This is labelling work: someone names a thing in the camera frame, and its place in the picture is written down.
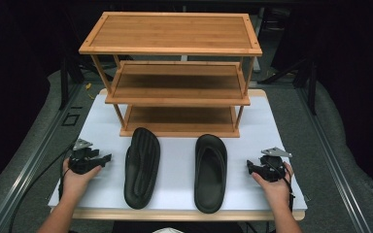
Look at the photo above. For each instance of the person's dark clothing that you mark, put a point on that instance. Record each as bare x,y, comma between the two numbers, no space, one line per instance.
175,227

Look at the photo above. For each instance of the grey metal floor rail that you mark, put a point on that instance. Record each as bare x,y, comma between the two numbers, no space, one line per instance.
333,161
29,168

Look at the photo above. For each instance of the white table mat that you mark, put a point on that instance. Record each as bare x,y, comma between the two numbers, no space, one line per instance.
175,152

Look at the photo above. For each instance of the wooden three-tier shoe rack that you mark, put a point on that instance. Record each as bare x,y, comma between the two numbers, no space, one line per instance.
171,32

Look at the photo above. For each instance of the person's right hand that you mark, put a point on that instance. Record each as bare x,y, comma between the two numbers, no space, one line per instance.
273,192

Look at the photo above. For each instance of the black slipper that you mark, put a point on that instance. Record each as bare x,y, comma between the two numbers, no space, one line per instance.
210,174
142,168

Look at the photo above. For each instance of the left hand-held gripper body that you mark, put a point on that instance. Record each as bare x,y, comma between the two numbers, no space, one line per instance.
82,160

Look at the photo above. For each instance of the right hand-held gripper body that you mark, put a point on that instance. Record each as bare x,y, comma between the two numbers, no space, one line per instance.
273,168

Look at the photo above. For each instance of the person's left hand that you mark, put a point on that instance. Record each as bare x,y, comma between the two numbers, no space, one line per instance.
76,183

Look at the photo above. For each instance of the small yellow tag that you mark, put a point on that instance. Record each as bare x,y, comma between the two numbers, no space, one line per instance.
88,86

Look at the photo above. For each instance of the black metal stand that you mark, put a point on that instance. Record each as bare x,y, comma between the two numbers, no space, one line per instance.
65,81
311,87

